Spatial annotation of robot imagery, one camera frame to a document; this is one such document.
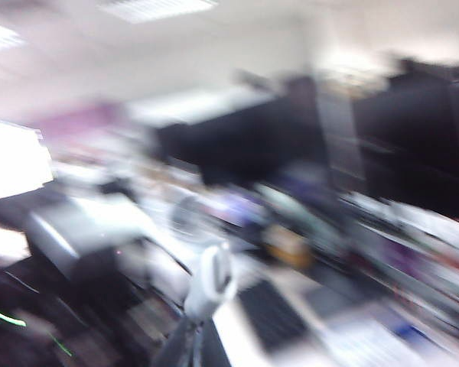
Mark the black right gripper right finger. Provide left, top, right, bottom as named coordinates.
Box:
left=198, top=318, right=233, bottom=367

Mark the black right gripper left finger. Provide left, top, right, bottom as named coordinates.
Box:
left=151, top=318, right=199, bottom=367

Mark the silver laptop with black keyboard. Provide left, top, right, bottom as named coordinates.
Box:
left=213, top=278, right=372, bottom=367

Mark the white charging cable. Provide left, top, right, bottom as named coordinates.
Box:
left=182, top=242, right=239, bottom=321

